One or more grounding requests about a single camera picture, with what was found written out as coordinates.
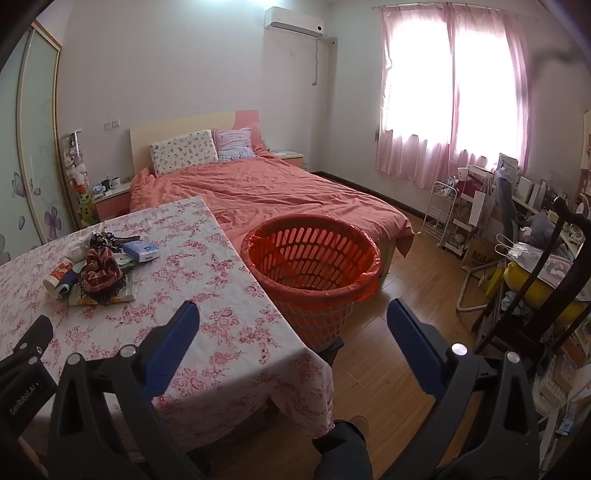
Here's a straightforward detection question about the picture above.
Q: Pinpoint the green yellow plush toy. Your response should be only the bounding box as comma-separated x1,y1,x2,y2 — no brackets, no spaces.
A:
78,191,96,227

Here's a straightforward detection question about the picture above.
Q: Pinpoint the white air conditioner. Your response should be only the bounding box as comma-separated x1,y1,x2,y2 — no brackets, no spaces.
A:
264,7,325,38

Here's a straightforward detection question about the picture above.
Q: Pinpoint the beige pink nightstand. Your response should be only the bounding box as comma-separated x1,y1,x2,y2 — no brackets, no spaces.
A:
268,150,305,172

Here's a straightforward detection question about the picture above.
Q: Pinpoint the pink floral tablecloth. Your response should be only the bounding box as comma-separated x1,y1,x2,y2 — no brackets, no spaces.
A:
0,196,335,462

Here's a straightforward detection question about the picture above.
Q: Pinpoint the dark wooden chair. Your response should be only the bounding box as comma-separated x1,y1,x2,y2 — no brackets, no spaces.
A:
471,196,591,370

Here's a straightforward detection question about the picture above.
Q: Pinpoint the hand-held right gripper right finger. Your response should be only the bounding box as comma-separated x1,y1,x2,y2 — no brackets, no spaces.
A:
385,298,541,480

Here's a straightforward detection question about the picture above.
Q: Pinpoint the crumpled cream cloth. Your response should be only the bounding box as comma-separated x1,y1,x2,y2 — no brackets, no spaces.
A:
60,231,95,264

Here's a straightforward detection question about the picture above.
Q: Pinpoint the red plaid cloth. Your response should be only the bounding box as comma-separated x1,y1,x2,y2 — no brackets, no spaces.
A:
81,249,125,297

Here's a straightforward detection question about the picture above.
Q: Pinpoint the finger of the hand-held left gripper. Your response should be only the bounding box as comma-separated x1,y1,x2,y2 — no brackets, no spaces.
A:
0,316,54,370

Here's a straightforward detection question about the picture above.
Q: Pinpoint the stuffed toys pile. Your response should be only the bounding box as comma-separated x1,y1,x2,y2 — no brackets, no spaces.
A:
60,131,95,227

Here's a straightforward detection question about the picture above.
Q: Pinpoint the white wire rack cart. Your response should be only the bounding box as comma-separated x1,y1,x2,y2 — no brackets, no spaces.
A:
422,181,462,250

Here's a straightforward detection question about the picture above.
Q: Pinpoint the light blue tissue pack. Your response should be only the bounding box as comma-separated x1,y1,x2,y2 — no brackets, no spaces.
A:
122,240,161,263

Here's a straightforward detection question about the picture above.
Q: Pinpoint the white metal tube frame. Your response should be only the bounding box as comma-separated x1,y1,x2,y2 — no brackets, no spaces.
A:
457,267,491,315

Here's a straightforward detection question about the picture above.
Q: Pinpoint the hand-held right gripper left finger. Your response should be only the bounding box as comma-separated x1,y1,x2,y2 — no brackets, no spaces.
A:
48,300,218,480

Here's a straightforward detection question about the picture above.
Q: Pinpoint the white paper bag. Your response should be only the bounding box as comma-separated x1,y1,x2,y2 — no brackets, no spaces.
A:
471,178,498,228

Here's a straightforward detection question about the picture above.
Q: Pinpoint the yellow bag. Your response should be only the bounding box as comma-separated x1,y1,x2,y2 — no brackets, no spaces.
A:
503,262,591,302

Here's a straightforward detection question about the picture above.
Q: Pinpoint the wardrobe with purple flower doors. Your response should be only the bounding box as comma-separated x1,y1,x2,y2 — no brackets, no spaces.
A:
0,23,79,266

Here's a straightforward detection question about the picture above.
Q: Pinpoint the grey office chair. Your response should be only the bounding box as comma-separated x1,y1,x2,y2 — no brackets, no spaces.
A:
495,176,519,241

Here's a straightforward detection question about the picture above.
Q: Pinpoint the dark floral cloth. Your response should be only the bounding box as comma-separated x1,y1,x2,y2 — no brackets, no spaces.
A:
89,232,121,250

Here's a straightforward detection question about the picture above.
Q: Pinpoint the white shelf cart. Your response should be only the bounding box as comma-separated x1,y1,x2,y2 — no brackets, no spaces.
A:
455,166,499,257

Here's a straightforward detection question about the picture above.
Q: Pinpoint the bed with beige headboard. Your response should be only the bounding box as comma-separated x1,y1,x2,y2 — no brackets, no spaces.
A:
129,110,415,278

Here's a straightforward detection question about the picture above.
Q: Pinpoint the coral duvet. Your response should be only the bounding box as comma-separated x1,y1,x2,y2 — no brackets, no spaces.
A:
129,154,415,278

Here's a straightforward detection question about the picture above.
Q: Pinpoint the red plastic laundry basket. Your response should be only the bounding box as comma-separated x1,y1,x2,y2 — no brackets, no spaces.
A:
240,215,384,352

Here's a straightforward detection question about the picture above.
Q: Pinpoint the person's leg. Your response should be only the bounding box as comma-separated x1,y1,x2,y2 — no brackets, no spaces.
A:
311,415,370,480

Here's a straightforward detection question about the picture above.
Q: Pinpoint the pink window curtain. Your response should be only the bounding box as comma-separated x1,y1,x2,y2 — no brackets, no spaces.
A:
374,4,532,190

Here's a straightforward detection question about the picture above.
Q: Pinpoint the pink striped pillow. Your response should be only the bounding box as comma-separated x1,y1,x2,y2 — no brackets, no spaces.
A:
213,127,257,162

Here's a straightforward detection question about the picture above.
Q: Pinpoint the floral print pillow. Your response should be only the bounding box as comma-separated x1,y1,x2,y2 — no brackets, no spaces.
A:
149,129,220,178

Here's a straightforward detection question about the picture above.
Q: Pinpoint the yellow white snack wrapper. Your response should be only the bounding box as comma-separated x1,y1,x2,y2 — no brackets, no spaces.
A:
69,281,138,308

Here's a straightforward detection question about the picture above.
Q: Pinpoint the brown paper bag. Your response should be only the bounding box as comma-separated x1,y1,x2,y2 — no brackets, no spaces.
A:
462,235,499,278

